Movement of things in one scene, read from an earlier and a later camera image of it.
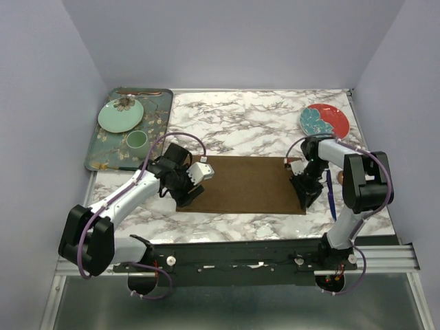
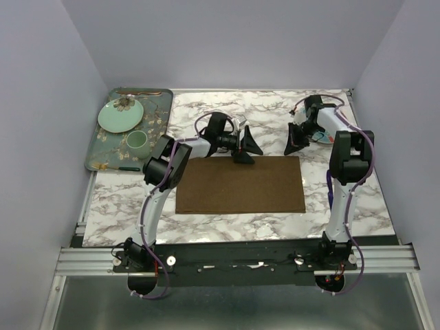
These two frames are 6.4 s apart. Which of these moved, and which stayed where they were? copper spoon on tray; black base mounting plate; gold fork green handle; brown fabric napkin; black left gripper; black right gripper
Moved: black right gripper; black left gripper
Stayed: gold fork green handle; brown fabric napkin; black base mounting plate; copper spoon on tray
